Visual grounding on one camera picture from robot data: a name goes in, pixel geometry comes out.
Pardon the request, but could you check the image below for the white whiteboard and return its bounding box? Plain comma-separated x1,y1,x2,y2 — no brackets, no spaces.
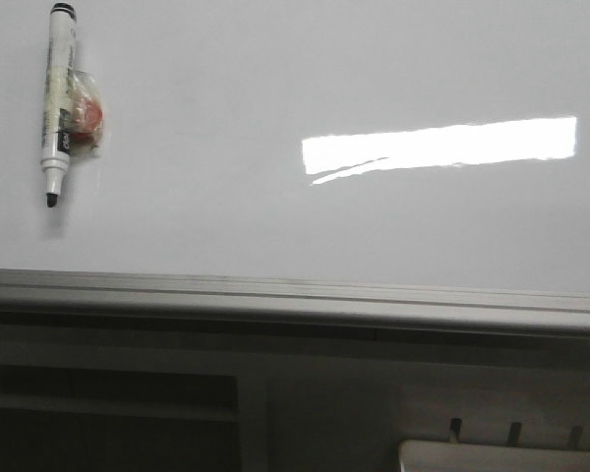
0,1,590,293

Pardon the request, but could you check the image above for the white black whiteboard marker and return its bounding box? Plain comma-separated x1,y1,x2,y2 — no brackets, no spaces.
40,2,77,208

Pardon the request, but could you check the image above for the white tray with hooks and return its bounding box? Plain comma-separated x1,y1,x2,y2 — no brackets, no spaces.
397,417,590,471

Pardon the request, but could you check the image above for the grey aluminium whiteboard frame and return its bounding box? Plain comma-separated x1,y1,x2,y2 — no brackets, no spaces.
0,268,590,337

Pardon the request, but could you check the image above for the red magnet taped to marker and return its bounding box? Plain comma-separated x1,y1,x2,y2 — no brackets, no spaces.
66,71,105,157

